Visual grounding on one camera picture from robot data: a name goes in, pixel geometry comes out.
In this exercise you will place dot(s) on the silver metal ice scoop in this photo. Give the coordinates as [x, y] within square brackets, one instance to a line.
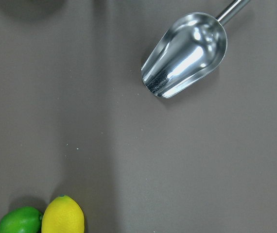
[191, 48]

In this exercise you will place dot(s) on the yellow lemon near lime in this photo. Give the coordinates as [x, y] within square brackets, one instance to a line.
[63, 215]

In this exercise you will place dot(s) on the green lime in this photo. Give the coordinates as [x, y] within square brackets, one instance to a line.
[22, 220]

